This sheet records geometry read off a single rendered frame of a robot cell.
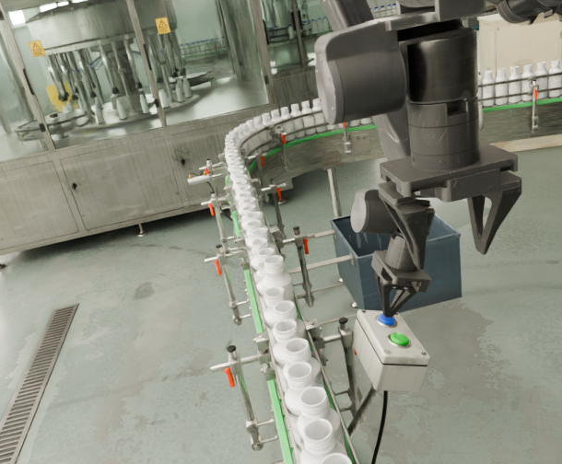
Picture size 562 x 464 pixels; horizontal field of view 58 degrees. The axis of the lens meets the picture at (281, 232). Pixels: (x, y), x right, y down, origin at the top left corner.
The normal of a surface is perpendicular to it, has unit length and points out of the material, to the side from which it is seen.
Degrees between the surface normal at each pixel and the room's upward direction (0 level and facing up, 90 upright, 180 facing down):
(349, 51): 89
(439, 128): 90
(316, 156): 89
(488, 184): 90
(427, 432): 0
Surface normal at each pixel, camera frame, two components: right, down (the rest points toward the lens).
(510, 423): -0.18, -0.90
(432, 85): -0.51, 0.43
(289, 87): 0.16, 0.38
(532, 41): -0.14, 0.43
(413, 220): 0.22, 0.67
